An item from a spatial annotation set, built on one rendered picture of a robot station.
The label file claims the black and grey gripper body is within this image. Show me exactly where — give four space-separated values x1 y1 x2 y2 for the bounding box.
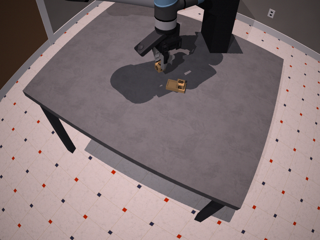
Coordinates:
155 23 182 53

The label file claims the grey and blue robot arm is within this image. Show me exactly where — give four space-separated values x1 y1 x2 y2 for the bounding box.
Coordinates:
98 0 204 57

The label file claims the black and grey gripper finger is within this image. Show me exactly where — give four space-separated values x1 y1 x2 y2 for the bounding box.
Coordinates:
152 47 162 62
160 48 175 70

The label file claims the wooden calendar cube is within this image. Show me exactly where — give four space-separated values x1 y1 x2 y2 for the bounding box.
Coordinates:
155 61 163 73
176 79 185 90

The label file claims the brown rectangular tray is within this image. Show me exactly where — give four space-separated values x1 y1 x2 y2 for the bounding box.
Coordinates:
166 79 186 93

